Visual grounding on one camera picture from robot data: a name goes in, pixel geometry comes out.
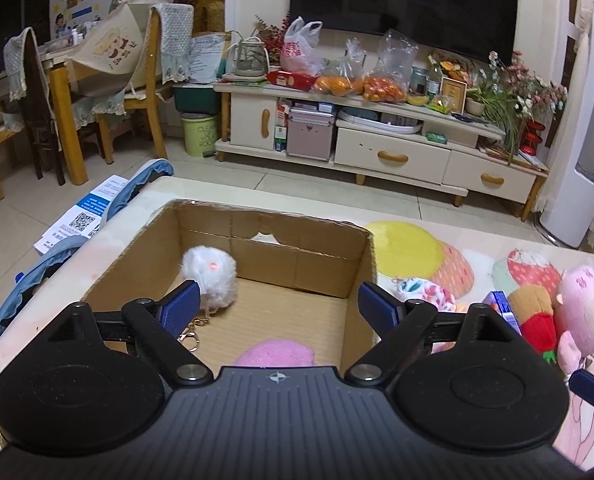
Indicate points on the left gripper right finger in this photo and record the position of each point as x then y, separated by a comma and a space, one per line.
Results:
402, 331

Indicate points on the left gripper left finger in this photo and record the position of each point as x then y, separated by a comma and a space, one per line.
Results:
155, 328

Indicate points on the floral fabric pouch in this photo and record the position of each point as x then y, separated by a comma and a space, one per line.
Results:
426, 290

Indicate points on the pink pig plush toy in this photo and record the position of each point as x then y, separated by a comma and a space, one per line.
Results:
573, 307

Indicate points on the blue Vinda tissue pack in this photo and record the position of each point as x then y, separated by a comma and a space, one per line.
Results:
498, 301

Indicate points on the brown and red plush toy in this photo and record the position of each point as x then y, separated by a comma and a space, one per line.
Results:
532, 308

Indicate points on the brown cardboard box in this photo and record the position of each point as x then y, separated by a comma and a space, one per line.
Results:
297, 278

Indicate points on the pink plush in box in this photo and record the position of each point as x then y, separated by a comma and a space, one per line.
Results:
277, 353

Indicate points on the white blue QR leaflet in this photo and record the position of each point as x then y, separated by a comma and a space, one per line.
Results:
84, 217

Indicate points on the blue denim garment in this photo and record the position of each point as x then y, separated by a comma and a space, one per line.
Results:
49, 263

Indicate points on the cream TV cabinet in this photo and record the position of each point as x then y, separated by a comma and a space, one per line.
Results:
400, 143

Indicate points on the green waste bin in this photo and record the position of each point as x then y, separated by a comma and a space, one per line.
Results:
201, 132

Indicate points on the white tower air conditioner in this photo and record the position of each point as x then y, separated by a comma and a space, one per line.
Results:
566, 203

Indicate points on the pink storage box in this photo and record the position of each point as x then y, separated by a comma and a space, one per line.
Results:
310, 134

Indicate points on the red candle holder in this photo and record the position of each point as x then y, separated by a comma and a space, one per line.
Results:
531, 137

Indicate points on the wooden framed picture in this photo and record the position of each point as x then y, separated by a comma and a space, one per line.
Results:
455, 90

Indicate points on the green potted plant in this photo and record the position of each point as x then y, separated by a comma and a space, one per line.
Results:
499, 105

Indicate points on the bag of small tangerines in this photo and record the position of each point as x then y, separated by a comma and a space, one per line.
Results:
389, 80

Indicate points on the bag of large oranges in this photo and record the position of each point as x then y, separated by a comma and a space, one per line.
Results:
343, 76

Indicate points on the red snack box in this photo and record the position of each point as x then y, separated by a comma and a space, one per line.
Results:
296, 81

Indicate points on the pink dried flower bouquet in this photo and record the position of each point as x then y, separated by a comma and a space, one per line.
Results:
531, 95

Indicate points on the beige printed tote bag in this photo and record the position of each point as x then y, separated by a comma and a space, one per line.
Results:
106, 58

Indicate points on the glass kettle with plant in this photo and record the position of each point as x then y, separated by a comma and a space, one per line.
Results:
247, 58

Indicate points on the dark wooden chair with cover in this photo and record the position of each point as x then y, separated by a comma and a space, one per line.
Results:
29, 89

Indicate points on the white red plastic bag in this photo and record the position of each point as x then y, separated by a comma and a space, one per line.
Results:
298, 51

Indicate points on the wooden dining chair with cover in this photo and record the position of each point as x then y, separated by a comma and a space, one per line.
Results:
165, 30

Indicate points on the white fluffy pompom keychain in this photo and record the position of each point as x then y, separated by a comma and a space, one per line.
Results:
214, 271

